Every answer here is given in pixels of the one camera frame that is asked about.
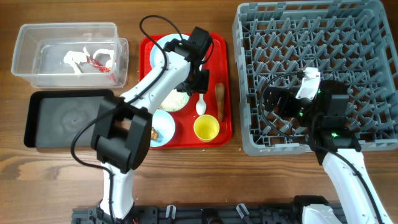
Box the small blue bowl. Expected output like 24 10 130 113
150 110 175 147

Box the grey dishwasher rack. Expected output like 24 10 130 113
232 1 397 156

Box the carrot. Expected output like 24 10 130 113
215 83 225 121

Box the light blue plate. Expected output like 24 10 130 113
150 34 189 68

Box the clear plastic bin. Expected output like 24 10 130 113
11 22 129 88

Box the brown food scrap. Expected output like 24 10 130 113
150 127 159 141

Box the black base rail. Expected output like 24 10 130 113
71 203 299 224

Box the red serving tray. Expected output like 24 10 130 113
138 32 233 150

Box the black plastic tray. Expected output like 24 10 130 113
24 89 114 148

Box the green bowl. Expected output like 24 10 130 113
158 88 190 113

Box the red snack wrapper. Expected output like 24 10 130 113
86 56 117 82

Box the yellow cup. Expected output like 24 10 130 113
193 114 220 142

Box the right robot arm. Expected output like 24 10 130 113
261 80 392 223

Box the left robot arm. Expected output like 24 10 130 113
91 27 213 223

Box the white plastic spoon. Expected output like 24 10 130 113
195 93 206 116

